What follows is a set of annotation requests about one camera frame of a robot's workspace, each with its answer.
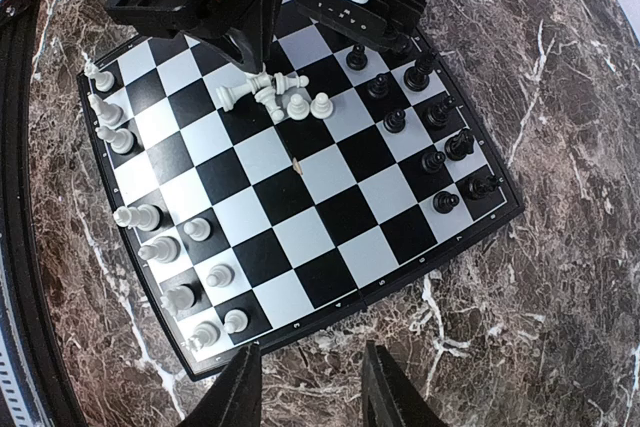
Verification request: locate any white corner rook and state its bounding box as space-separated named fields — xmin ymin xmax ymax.
xmin=84 ymin=62 xmax=115 ymax=92

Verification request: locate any white pawn second row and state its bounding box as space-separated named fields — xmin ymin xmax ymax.
xmin=206 ymin=264 xmax=234 ymax=288

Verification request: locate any white chess piece pile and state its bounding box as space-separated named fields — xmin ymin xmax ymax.
xmin=216 ymin=72 xmax=334 ymax=122

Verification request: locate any black grey chessboard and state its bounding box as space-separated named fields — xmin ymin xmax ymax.
xmin=91 ymin=5 xmax=524 ymax=380

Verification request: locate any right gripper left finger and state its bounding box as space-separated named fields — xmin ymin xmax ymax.
xmin=179 ymin=344 xmax=262 ymax=427

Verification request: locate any white chess pawn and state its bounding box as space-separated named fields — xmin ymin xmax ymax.
xmin=95 ymin=126 xmax=135 ymax=155

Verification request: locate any white chess rook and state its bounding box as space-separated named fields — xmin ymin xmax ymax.
xmin=223 ymin=309 xmax=249 ymax=334

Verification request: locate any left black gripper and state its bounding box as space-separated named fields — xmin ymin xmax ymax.
xmin=105 ymin=0 xmax=282 ymax=74

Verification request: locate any white slotted cable duct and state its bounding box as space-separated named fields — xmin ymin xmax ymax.
xmin=0 ymin=246 xmax=39 ymax=427

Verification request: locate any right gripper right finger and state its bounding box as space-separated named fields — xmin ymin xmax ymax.
xmin=361 ymin=341 xmax=447 ymax=427

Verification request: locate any white chess king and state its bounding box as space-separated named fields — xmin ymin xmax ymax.
xmin=113 ymin=204 xmax=161 ymax=232

